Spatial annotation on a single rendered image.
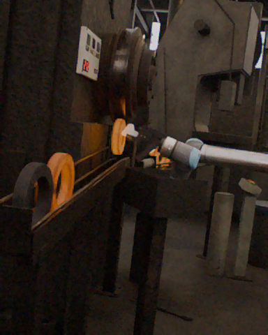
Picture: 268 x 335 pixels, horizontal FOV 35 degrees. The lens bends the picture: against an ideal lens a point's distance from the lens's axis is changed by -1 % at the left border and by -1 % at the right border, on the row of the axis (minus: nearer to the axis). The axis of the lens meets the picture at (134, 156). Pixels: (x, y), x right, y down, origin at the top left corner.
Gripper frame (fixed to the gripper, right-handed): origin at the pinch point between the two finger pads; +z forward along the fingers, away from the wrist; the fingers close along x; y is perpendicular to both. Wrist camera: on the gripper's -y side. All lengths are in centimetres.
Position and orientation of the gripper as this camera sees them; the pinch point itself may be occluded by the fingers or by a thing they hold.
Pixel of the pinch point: (119, 132)
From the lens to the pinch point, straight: 193.5
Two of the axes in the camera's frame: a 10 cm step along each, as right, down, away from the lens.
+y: 3.8, -9.2, -1.1
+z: -9.1, -3.9, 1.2
